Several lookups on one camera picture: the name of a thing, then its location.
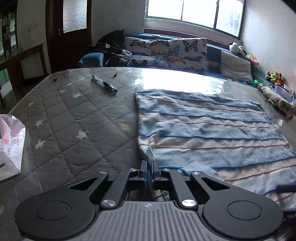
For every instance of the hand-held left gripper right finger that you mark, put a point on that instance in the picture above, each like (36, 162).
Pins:
(154, 173)

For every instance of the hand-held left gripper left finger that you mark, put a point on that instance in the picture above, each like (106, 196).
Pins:
(145, 174)

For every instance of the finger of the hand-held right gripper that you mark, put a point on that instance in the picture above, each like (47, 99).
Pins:
(286, 188)

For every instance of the blue striped towel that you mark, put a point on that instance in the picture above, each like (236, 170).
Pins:
(208, 134)

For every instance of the grey quilted star table cover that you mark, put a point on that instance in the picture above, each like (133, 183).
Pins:
(69, 129)

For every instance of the rolled patterned cloth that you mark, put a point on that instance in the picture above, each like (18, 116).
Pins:
(275, 99)

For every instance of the clear plastic box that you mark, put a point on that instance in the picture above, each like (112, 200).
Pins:
(284, 91)

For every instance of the black and white pen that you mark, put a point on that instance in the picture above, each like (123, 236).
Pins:
(104, 83)

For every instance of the small plush toys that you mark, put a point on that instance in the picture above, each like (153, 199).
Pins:
(275, 77)

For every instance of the long butterfly print pillow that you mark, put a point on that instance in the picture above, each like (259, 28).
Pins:
(148, 53)

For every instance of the square butterfly print pillow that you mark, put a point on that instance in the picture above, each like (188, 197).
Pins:
(187, 54)

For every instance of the blue sofa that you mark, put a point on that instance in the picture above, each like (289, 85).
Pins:
(92, 59)

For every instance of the grey pillow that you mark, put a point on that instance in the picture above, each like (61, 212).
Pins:
(235, 67)

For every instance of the pink orange plush toy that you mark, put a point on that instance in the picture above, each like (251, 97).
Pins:
(252, 59)

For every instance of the black bag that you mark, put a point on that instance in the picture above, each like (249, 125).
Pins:
(111, 44)

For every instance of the white pink plastic bag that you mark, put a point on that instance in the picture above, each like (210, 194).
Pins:
(10, 148)

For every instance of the dark wooden door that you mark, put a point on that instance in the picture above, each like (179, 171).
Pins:
(69, 46)

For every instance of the panda plush toy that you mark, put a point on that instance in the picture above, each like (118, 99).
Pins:
(237, 48)

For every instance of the green framed window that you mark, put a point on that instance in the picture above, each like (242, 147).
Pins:
(192, 11)

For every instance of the dark wooden cabinet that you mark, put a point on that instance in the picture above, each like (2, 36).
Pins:
(20, 60)

